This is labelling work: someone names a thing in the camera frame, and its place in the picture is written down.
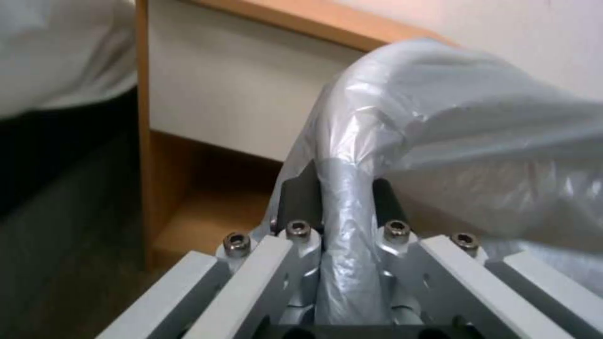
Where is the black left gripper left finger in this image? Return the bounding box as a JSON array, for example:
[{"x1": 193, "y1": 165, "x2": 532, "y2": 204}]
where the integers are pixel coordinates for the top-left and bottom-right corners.
[{"x1": 101, "y1": 161, "x2": 327, "y2": 339}]

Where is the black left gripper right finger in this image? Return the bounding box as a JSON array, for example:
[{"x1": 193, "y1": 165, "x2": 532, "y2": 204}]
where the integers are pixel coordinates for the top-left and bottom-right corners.
[{"x1": 373, "y1": 178, "x2": 603, "y2": 339}]

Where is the translucent white garbage bag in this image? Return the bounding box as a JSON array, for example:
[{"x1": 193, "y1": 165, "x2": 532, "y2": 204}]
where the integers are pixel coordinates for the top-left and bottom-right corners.
[{"x1": 269, "y1": 35, "x2": 603, "y2": 329}]

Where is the wooden bedside cabinet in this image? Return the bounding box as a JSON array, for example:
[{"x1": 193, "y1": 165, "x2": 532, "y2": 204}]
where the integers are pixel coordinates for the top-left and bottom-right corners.
[{"x1": 135, "y1": 0, "x2": 465, "y2": 273}]

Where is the white bedding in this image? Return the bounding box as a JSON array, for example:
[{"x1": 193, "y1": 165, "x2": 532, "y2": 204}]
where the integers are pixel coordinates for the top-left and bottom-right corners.
[{"x1": 0, "y1": 0, "x2": 140, "y2": 119}]

